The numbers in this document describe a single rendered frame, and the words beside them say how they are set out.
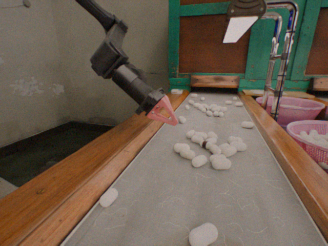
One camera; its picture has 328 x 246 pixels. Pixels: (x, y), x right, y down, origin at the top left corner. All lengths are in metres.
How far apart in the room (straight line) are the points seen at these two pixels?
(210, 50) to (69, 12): 1.98
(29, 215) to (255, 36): 1.25
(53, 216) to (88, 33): 2.45
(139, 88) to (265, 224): 0.36
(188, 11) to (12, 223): 1.24
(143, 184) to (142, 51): 1.99
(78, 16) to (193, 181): 2.56
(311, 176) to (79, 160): 0.40
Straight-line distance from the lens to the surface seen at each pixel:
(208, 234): 0.25
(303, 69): 1.35
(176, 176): 0.36
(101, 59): 0.51
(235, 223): 0.29
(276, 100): 0.74
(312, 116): 0.98
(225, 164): 0.38
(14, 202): 0.33
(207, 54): 1.28
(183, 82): 1.29
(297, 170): 0.40
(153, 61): 2.19
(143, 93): 0.47
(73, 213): 0.30
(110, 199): 0.30
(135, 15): 2.32
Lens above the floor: 0.94
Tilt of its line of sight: 18 degrees down
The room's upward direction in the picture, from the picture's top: straight up
